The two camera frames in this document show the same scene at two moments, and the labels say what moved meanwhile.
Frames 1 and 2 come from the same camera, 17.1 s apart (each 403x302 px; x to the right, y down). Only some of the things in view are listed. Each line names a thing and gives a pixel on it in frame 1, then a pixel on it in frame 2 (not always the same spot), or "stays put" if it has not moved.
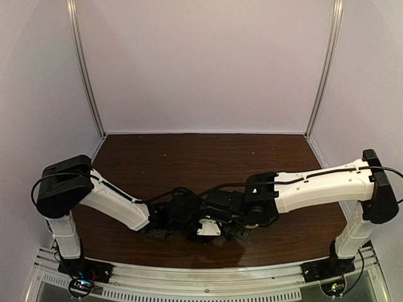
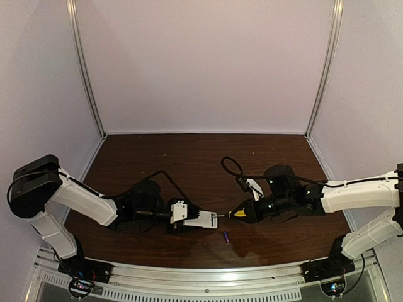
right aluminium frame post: (335, 34) stays put
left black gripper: (199, 236) -> (192, 214)
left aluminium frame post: (73, 15) stays put
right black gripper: (238, 233) -> (254, 212)
